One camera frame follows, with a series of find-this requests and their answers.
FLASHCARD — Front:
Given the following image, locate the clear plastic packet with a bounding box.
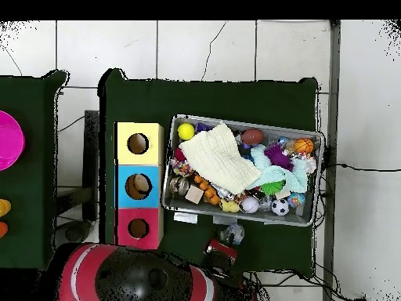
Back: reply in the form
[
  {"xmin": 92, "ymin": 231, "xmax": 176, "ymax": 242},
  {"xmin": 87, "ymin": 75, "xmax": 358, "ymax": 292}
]
[{"xmin": 219, "ymin": 223, "xmax": 246, "ymax": 245}]

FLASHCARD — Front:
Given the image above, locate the clear mesh bin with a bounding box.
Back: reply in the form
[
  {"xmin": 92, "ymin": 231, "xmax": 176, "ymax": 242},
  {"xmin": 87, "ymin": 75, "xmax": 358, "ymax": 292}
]
[{"xmin": 160, "ymin": 114, "xmax": 327, "ymax": 227}]

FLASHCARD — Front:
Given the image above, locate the white ball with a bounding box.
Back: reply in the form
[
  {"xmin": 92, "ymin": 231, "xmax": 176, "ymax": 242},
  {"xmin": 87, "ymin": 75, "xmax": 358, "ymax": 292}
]
[{"xmin": 240, "ymin": 196, "xmax": 261, "ymax": 214}]

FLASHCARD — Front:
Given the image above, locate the small wooden block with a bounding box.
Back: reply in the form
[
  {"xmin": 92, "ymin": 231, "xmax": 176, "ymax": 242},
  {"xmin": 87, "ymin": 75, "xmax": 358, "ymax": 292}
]
[{"xmin": 184, "ymin": 186, "xmax": 204, "ymax": 205}]

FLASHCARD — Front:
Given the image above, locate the small soccer ball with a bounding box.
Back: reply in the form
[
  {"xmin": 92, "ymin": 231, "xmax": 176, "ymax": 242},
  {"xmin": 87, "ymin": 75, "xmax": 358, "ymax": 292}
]
[{"xmin": 270, "ymin": 197, "xmax": 291, "ymax": 217}]

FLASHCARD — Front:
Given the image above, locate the green spiky ball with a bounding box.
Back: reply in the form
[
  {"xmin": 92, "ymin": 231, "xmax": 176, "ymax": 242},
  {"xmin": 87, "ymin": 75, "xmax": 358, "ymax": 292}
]
[{"xmin": 261, "ymin": 180, "xmax": 287, "ymax": 196}]

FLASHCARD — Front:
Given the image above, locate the cream yellow cloth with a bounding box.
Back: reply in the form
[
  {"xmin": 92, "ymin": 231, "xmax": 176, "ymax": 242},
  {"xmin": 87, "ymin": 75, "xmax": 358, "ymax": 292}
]
[{"xmin": 178, "ymin": 121, "xmax": 263, "ymax": 196}]

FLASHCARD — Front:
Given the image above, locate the mint green cloth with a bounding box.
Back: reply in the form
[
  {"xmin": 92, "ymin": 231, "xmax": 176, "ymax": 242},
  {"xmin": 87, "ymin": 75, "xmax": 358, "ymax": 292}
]
[{"xmin": 250, "ymin": 145, "xmax": 318, "ymax": 195}]

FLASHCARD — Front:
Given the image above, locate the purple spiky toy with eyes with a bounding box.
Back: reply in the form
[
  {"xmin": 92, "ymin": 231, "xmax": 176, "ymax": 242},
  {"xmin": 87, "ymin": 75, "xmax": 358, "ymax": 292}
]
[{"xmin": 263, "ymin": 143, "xmax": 294, "ymax": 171}]

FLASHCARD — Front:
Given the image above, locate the brown toy football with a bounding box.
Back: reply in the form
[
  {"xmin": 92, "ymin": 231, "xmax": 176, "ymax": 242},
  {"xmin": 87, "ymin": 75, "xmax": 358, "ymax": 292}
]
[{"xmin": 240, "ymin": 128, "xmax": 265, "ymax": 146}]

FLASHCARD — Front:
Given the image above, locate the yellow ball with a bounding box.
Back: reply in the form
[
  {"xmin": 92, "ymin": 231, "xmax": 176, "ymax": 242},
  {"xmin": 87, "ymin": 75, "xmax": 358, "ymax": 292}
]
[{"xmin": 177, "ymin": 122, "xmax": 196, "ymax": 141}]

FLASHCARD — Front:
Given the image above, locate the orange toy basketball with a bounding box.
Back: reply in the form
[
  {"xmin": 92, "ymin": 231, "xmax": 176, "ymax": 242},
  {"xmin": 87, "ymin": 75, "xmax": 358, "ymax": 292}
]
[{"xmin": 294, "ymin": 137, "xmax": 315, "ymax": 155}]

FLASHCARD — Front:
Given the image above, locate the dark green side table cloth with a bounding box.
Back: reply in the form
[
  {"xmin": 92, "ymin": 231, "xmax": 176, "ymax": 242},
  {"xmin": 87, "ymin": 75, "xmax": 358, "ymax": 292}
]
[{"xmin": 0, "ymin": 70, "xmax": 71, "ymax": 273}]

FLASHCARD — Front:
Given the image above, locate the magenta plate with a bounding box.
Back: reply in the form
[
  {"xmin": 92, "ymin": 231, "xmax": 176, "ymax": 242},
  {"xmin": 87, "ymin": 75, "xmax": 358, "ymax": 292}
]
[{"xmin": 0, "ymin": 110, "xmax": 26, "ymax": 172}]

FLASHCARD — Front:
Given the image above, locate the black cable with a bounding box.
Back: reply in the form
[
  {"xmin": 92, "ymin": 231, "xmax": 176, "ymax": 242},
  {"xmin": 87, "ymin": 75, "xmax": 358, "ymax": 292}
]
[{"xmin": 322, "ymin": 162, "xmax": 401, "ymax": 173}]

